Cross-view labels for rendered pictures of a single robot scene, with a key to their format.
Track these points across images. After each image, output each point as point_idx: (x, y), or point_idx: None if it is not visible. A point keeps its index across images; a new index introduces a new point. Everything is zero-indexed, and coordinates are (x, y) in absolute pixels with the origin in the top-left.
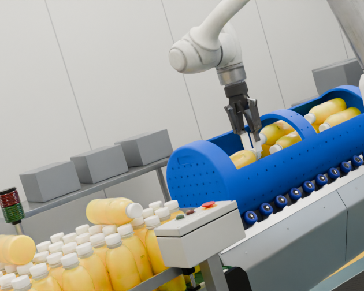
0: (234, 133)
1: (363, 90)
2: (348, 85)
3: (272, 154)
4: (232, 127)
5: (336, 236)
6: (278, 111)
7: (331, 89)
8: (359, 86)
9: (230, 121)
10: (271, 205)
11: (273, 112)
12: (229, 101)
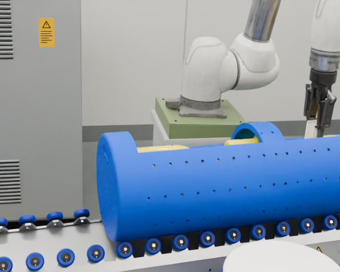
0: (329, 126)
1: (274, 51)
2: (106, 133)
3: (300, 137)
4: (330, 120)
5: None
6: (260, 122)
7: (131, 136)
8: (273, 49)
9: (331, 113)
10: (291, 221)
11: (265, 123)
12: (331, 89)
